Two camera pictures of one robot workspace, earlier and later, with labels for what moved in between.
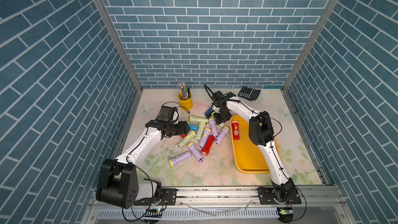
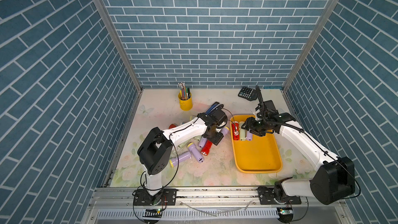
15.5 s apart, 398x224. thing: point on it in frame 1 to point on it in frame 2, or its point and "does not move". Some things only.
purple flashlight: [195, 151] does not move
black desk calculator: [249, 93] does not move
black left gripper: [182, 128] to [218, 138]
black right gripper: [218, 121] to [249, 124]
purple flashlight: [222, 135] does not move
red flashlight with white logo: [236, 130] does not move
